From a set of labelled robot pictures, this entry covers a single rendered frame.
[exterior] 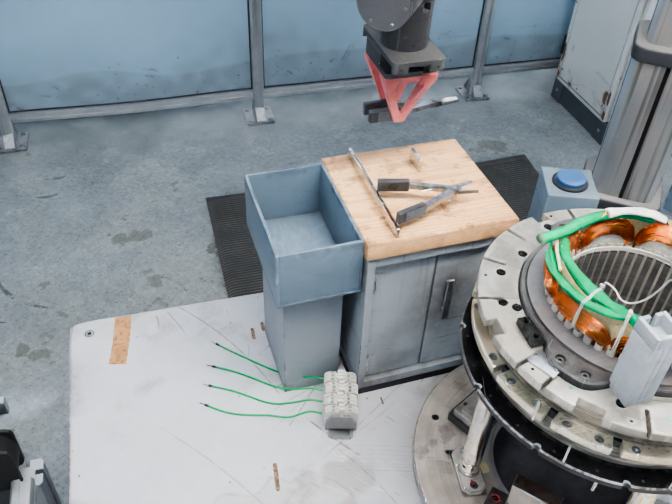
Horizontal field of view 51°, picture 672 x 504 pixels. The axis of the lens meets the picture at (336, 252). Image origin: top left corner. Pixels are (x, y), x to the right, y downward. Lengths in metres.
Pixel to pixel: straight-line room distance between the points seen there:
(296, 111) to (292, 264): 2.38
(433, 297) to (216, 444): 0.35
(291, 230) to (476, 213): 0.25
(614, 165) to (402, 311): 0.46
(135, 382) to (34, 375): 1.13
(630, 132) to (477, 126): 2.02
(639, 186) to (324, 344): 0.58
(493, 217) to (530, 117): 2.43
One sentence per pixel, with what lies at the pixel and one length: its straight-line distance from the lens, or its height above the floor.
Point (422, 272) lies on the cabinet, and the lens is 0.91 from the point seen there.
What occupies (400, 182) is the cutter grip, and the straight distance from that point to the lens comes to 0.88.
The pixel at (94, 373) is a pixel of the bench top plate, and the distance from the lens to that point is 1.10.
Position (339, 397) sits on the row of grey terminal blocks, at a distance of 0.98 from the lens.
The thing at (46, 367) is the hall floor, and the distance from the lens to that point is 2.20.
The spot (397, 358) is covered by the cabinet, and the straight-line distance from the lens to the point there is 1.02.
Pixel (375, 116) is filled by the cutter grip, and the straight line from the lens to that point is 0.88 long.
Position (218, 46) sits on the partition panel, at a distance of 2.95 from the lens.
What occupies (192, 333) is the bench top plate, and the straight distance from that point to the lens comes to 1.12.
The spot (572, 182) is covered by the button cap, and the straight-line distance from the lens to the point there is 1.03.
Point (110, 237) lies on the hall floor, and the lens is 2.56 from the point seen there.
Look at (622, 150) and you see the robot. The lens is 1.21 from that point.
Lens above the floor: 1.61
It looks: 41 degrees down
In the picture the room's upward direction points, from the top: 3 degrees clockwise
